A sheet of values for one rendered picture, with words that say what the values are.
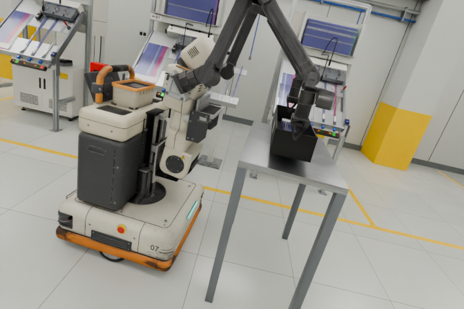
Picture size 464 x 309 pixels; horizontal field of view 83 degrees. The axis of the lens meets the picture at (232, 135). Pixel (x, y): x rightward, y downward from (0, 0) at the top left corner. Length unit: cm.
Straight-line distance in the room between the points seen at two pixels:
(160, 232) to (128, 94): 72
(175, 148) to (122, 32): 372
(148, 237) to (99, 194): 33
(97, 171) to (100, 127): 23
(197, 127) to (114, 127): 38
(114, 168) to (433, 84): 421
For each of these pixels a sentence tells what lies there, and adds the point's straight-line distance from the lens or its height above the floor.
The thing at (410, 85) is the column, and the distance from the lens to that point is 449.
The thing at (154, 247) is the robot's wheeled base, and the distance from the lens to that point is 149.
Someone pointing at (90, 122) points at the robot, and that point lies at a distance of 139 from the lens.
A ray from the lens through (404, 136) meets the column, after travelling 464.
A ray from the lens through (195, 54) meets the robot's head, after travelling 129.
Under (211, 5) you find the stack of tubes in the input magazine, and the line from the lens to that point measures 298.
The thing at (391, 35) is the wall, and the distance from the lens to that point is 488.
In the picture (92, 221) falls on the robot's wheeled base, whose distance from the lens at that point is 159.
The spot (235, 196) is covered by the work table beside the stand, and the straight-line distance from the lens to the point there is 115.
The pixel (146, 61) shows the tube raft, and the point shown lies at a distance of 286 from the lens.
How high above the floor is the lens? 122
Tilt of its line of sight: 18 degrees down
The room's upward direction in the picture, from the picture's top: 13 degrees clockwise
